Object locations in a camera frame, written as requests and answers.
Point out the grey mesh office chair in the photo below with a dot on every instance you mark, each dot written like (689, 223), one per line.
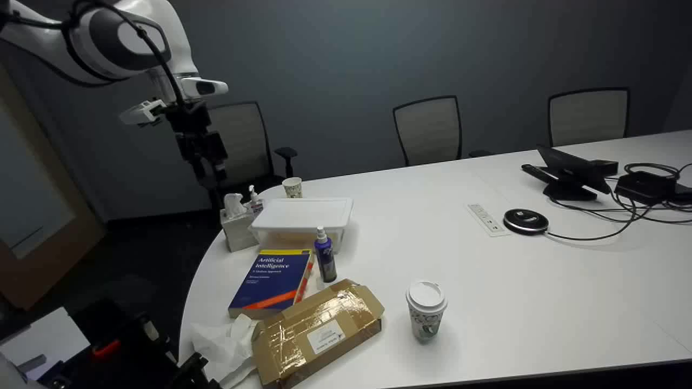
(244, 141)
(586, 115)
(429, 130)

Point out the clear hand sanitizer bottle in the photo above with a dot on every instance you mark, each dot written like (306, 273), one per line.
(256, 202)

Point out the small open paper cup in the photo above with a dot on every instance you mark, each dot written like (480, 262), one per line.
(292, 188)

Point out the purple spray bottle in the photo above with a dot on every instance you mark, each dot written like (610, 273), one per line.
(325, 259)

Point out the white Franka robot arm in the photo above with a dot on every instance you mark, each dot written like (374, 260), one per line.
(108, 36)

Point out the crumpled white cloth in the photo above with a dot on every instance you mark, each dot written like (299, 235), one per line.
(225, 348)

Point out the grey tissue box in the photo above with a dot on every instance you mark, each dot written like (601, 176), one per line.
(237, 230)

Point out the black conference device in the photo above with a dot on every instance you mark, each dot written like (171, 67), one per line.
(572, 174)

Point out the black power adapter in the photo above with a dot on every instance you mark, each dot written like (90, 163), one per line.
(650, 187)

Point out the white paper sheet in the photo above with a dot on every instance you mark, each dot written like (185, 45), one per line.
(45, 342)

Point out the wood framed panel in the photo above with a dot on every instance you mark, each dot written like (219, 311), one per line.
(35, 239)

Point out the blue hardcover book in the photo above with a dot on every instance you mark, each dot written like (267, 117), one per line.
(271, 282)

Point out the round black speaker puck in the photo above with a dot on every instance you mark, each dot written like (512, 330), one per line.
(525, 222)

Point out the lidded paper coffee cup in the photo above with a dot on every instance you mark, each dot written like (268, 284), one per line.
(426, 311)

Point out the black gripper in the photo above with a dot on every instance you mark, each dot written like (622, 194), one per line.
(193, 129)

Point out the black mounting board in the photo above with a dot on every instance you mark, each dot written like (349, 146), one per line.
(122, 328)

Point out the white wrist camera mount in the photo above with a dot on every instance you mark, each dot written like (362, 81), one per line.
(144, 111)

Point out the open brown cardboard box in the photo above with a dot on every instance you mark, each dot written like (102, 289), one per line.
(316, 328)

